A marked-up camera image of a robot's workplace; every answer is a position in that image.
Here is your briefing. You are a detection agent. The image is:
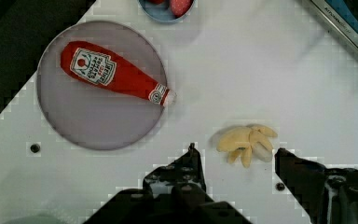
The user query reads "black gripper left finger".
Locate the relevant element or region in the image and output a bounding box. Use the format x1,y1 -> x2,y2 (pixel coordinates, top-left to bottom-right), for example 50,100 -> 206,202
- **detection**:
84,144 -> 252,224

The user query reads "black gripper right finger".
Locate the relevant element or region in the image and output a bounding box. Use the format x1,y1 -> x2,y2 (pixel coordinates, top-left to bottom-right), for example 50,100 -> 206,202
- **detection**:
274,148 -> 358,224

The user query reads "yellow plush peeled banana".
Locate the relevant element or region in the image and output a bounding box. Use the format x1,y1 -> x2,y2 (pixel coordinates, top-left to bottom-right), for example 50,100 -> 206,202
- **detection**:
216,125 -> 278,168

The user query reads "green mug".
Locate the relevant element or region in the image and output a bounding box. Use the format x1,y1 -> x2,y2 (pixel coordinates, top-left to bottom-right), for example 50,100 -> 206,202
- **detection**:
4,216 -> 66,224

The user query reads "round lavender plate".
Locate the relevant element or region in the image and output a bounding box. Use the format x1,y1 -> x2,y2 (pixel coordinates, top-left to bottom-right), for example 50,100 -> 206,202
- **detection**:
37,21 -> 171,150

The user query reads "red plush ketchup bottle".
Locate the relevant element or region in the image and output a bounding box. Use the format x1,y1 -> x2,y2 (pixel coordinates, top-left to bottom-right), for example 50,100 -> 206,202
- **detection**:
60,41 -> 176,106

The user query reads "small blue bowl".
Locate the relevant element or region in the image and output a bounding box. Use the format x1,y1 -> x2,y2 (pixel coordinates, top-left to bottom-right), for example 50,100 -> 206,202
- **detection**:
137,0 -> 196,23

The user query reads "red plush strawberry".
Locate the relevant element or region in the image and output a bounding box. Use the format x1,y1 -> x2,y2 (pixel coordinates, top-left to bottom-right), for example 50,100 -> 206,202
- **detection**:
170,0 -> 192,18

